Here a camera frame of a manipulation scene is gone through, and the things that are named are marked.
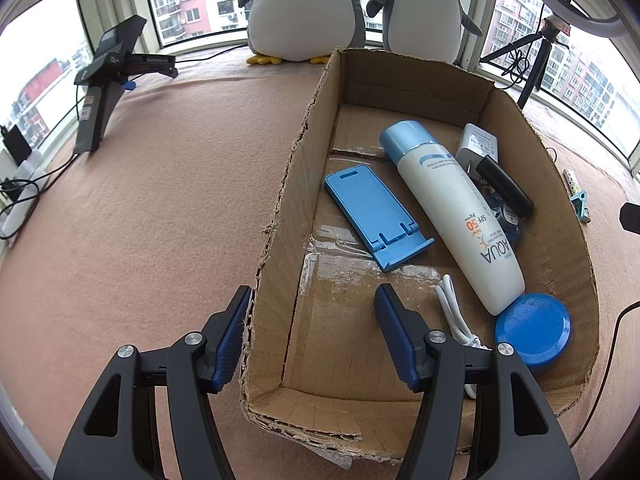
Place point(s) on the white bottle with blue cap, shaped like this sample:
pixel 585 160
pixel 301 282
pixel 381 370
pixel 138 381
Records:
pixel 450 195

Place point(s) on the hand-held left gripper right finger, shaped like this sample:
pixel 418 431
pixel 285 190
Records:
pixel 395 340

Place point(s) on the teal plastic clip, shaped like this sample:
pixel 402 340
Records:
pixel 581 207

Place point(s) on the large penguin plush toy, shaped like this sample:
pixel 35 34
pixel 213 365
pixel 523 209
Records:
pixel 305 10

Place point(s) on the black tripod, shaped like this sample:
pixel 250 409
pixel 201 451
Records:
pixel 532 80

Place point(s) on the small patterned tube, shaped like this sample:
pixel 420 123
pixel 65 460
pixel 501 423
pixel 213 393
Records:
pixel 571 180

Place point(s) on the black camera on stand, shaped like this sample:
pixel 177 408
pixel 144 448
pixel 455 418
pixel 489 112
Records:
pixel 95 110

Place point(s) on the small penguin plush toy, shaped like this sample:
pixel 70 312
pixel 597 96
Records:
pixel 425 15

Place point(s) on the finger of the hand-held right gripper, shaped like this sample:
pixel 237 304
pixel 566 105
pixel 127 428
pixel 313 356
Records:
pixel 631 217

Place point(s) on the black rectangular bar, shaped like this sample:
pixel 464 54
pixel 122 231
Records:
pixel 505 187

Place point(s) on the pink blanket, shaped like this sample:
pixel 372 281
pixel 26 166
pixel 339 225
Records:
pixel 150 210

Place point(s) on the blue folding phone stand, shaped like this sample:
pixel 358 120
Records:
pixel 370 210

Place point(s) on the blue round tape measure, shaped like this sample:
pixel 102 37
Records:
pixel 532 330

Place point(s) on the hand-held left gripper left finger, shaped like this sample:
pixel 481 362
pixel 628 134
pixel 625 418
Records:
pixel 230 345

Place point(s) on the cardboard box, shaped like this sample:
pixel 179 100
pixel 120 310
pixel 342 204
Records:
pixel 340 360

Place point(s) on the black charger block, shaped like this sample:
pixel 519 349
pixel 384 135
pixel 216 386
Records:
pixel 17 145

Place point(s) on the white power strip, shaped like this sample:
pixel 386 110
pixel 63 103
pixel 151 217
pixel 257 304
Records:
pixel 20 185

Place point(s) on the white power adapter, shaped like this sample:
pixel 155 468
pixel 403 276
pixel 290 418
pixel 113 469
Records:
pixel 477 145

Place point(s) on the dark blue patterned pouch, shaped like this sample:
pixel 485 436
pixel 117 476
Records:
pixel 510 225

